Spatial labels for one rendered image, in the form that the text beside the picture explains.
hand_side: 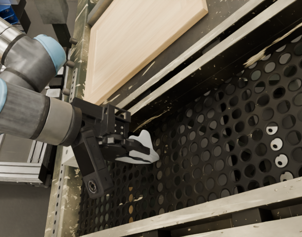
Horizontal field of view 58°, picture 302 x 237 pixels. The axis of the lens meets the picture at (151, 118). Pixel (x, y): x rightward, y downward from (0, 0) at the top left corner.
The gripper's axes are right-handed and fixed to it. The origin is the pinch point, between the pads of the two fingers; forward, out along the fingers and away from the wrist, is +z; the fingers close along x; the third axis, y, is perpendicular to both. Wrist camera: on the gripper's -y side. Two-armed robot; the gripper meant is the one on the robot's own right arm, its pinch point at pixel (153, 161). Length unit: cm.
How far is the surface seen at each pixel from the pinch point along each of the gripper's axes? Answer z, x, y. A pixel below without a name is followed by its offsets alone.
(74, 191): 0.9, 38.1, 1.6
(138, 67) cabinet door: 1.2, 6.6, 30.0
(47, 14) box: -12, 62, 92
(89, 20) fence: -1, 38, 75
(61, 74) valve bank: -2, 59, 58
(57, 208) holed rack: -2.8, 40.7, -3.4
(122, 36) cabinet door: 1, 15, 49
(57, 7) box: -10, 55, 93
